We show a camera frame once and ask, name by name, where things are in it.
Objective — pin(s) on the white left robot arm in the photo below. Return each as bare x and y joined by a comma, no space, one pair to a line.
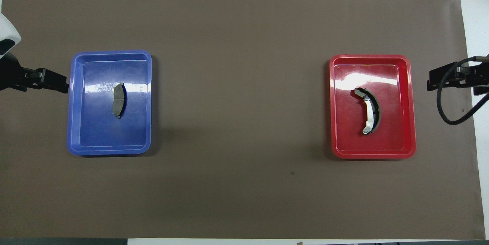
7,31

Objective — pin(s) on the red plastic tray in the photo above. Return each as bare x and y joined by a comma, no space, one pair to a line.
393,122

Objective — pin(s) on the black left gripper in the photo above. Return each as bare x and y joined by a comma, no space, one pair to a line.
15,77

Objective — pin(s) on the dark brake pad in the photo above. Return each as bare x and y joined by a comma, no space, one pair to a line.
119,100

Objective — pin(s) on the brown paper table mat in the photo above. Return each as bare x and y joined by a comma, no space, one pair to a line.
244,184

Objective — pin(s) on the curved metal brake shoe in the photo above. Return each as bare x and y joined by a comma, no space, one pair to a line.
369,115

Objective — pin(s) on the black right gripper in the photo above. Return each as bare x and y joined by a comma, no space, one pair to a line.
479,77

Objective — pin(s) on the blue plastic tray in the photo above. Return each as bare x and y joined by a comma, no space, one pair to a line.
95,130

